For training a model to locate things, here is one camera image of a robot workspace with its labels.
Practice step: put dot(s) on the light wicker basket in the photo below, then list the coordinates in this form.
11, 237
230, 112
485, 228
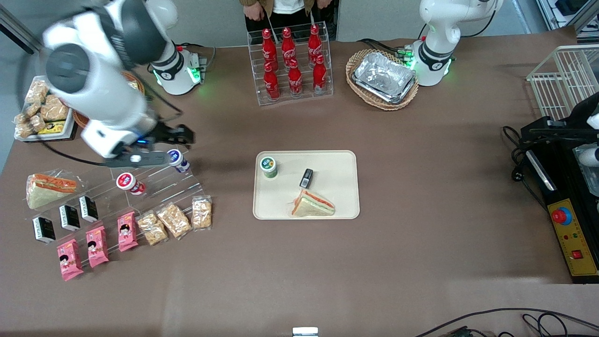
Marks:
351, 65

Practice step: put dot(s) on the clear puffed snack pack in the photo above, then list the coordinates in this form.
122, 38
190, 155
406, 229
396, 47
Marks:
35, 125
37, 92
54, 110

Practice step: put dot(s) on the large wrapped triangle sandwich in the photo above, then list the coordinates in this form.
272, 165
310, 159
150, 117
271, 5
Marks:
47, 192

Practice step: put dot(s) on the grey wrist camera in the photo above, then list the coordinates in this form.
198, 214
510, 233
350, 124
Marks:
135, 159
592, 157

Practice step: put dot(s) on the beige plastic tray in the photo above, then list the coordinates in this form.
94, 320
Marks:
281, 196

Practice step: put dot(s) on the black control box yellow panel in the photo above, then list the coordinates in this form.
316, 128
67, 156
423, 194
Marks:
573, 243

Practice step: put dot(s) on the red gum bottle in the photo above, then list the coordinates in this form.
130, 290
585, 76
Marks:
127, 182

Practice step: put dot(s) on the blue gum bottle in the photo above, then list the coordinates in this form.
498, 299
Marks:
178, 161

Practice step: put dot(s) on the white snack tray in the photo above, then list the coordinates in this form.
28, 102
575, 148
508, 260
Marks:
69, 128

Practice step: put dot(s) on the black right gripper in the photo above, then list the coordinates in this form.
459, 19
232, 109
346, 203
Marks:
164, 133

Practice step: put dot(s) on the standing person brown jacket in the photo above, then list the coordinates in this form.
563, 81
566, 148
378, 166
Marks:
288, 5

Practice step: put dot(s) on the clear acrylic stepped stand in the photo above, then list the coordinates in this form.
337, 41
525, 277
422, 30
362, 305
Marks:
159, 187

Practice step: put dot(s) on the green gum bottle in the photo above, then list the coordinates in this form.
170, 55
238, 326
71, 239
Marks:
268, 164

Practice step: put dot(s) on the silver foil tray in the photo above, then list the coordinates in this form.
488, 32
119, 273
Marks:
383, 77

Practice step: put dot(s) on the black snack box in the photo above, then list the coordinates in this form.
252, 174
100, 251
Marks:
88, 208
43, 229
69, 218

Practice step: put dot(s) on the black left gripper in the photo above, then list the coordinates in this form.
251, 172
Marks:
579, 114

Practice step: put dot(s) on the pink snack pack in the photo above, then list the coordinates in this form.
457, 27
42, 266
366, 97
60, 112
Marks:
127, 231
97, 247
69, 260

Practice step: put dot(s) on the dark wicker basket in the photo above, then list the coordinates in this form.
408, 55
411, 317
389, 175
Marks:
80, 120

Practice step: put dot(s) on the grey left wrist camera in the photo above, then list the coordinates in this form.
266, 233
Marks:
592, 157

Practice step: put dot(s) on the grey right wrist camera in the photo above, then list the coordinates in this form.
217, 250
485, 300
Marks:
135, 159

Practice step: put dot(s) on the red cola bottle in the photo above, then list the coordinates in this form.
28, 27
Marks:
295, 80
319, 76
314, 42
288, 44
268, 47
271, 84

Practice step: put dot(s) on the clear peanut brittle pack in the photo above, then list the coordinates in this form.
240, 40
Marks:
174, 221
201, 213
152, 228

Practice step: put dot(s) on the small white box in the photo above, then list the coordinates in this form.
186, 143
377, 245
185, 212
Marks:
305, 332

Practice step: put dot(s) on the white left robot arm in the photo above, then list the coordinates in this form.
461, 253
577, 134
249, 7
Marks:
440, 28

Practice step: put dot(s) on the small wrapped triangle sandwich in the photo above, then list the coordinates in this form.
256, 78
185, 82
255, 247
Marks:
311, 207

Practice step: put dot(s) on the small black gum box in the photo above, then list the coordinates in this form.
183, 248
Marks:
306, 178

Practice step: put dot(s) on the clear acrylic bottle rack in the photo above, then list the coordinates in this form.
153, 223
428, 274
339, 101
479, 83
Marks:
327, 84

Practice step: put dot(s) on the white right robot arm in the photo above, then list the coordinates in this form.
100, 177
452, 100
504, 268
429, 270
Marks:
107, 79

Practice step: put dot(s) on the aluminium frame shelf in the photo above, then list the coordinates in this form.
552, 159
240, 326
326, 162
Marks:
585, 18

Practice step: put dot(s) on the yellow snack pack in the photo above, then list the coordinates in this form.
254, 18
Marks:
52, 128

